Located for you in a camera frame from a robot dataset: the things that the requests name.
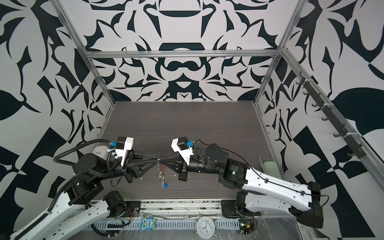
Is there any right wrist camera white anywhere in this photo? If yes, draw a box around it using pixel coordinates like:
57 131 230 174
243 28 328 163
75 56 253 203
171 137 195 166

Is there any blue owl figurine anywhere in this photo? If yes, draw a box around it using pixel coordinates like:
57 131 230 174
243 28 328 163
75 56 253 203
140 217 157 232

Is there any black wall hook rail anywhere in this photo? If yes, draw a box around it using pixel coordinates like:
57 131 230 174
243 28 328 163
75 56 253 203
297 73 367 159

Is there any white slotted cable duct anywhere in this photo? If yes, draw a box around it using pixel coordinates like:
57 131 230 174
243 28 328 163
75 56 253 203
95 219 240 231

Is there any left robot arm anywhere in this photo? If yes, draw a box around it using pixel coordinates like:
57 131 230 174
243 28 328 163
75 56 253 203
1 149 159 240

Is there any black corrugated cable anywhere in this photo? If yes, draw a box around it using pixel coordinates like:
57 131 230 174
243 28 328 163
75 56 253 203
52 138 112 166

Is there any keyring with chain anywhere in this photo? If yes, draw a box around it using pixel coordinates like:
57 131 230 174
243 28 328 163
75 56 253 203
157 159 166 186

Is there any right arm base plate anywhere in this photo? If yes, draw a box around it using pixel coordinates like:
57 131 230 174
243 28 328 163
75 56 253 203
221 200 244 219

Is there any white alarm clock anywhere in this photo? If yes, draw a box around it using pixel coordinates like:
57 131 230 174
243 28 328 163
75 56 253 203
195 217 218 240

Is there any white round wall device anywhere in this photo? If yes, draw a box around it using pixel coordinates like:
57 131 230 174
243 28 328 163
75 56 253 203
92 146 109 158

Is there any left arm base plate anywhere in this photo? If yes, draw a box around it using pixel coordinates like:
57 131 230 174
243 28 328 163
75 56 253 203
120 201 142 218

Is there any pale green case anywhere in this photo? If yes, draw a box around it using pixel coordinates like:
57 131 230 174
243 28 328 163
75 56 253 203
260 161 283 180

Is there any small circuit board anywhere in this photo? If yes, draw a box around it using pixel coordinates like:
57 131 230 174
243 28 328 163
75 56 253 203
239 218 258 236

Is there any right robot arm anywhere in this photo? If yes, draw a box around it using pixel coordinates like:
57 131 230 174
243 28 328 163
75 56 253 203
160 144 324 229

